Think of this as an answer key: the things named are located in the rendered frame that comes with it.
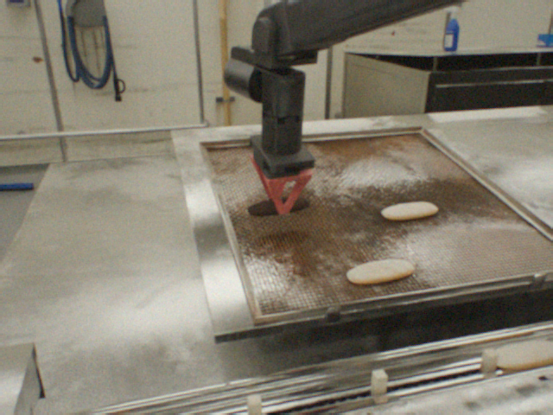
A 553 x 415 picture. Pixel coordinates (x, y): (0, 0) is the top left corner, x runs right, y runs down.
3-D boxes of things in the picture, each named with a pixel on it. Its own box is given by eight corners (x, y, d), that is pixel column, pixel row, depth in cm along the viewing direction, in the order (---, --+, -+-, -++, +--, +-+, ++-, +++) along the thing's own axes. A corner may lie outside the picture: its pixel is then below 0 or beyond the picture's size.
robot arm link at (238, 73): (270, 20, 56) (322, 18, 62) (213, 4, 64) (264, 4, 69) (263, 120, 62) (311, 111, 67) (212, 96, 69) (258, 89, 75)
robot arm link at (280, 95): (282, 74, 60) (315, 67, 63) (247, 61, 64) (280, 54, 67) (280, 127, 63) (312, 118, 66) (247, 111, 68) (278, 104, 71)
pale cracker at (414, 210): (388, 222, 78) (389, 217, 78) (377, 210, 81) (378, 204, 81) (441, 214, 81) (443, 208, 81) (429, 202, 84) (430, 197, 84)
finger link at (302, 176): (267, 225, 70) (268, 166, 65) (251, 201, 76) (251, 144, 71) (310, 217, 72) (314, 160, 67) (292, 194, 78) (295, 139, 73)
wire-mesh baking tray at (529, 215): (254, 327, 58) (254, 318, 58) (199, 148, 99) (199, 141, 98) (595, 271, 71) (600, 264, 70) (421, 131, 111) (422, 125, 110)
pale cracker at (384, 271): (354, 288, 65) (355, 282, 64) (341, 271, 68) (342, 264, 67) (419, 275, 68) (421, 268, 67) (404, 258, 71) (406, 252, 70)
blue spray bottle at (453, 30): (455, 50, 272) (460, 6, 265) (459, 51, 266) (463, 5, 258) (438, 51, 273) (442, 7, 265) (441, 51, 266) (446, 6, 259)
